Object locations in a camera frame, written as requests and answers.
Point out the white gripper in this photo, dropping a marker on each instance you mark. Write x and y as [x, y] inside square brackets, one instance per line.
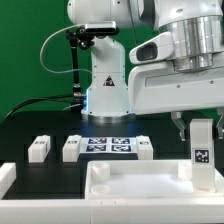
[157, 88]

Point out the white desk top tray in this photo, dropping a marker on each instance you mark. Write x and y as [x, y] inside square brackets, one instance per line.
[144, 179]

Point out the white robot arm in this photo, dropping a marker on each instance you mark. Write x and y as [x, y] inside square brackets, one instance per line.
[196, 27]

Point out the fiducial marker sheet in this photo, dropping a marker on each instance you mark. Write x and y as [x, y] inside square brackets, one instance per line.
[108, 145]

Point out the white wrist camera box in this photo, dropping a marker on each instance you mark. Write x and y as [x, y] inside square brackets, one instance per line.
[157, 49]

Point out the white front rail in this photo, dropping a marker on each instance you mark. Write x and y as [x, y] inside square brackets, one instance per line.
[122, 211]

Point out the grey depth camera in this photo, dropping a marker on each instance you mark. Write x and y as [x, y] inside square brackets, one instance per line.
[101, 28]

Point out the white left rail block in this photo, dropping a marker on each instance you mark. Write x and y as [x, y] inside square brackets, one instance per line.
[7, 177]

